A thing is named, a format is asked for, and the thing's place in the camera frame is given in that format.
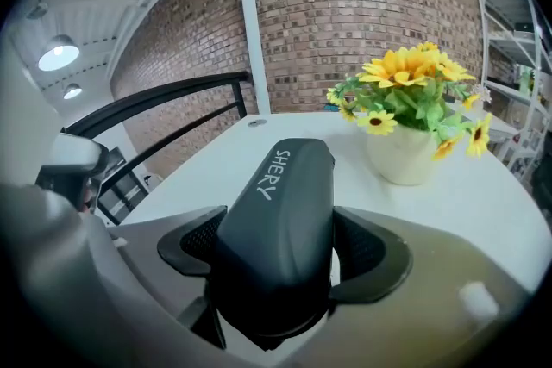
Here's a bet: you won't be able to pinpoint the round pendant lamp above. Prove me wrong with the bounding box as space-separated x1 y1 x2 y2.
37 34 81 72
62 82 84 101

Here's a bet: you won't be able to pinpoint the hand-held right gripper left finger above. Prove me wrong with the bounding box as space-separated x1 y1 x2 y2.
107 204 229 318

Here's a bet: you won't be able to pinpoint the black round object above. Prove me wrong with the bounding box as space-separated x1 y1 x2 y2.
206 137 337 352

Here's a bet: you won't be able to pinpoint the black metal railing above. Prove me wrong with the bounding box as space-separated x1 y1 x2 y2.
61 72 252 226

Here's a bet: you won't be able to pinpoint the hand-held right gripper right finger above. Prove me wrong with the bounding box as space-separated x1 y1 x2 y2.
292 205 532 368

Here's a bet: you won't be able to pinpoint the large white table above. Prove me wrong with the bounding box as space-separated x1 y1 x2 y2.
120 111 541 295

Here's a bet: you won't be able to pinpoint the white metal shelf rack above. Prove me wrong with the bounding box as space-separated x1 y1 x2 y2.
474 0 552 186

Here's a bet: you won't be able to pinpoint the small white table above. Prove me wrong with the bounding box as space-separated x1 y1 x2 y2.
443 97 519 144

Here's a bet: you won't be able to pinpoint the white pillar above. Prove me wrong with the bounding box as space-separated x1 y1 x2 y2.
234 0 272 115

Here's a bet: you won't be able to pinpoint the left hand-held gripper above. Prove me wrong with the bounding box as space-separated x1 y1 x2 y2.
36 132 111 213

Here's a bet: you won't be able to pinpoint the sunflowers in white pot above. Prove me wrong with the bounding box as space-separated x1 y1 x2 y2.
325 41 493 187

